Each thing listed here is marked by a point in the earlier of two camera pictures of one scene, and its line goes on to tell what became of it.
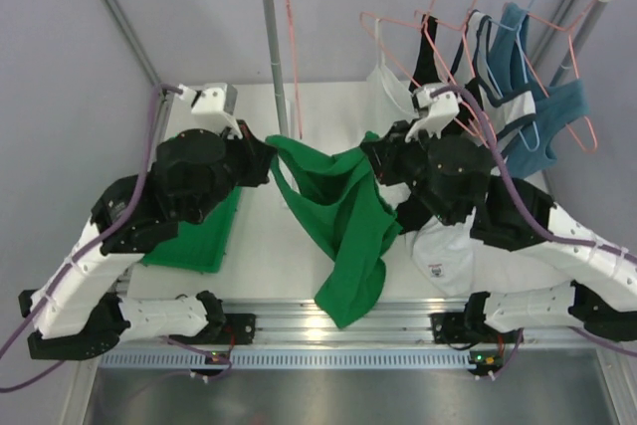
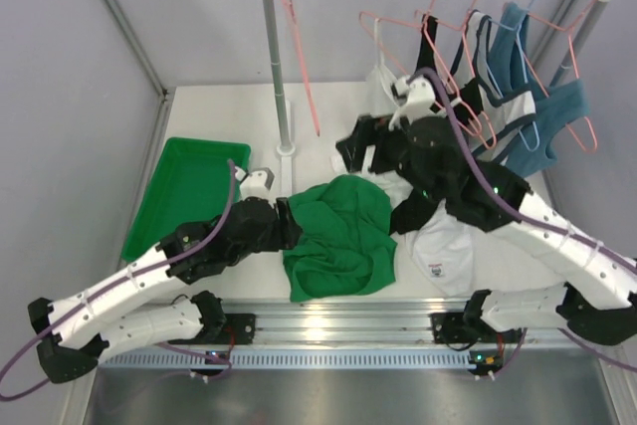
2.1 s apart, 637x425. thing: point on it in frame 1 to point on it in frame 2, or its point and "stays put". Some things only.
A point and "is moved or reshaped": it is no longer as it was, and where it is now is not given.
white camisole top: [388, 102] stays put
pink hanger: [294, 56] to [291, 9]
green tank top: [338, 205] is moved or reshaped
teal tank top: [513, 67] stays put
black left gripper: [251, 155] to [287, 223]
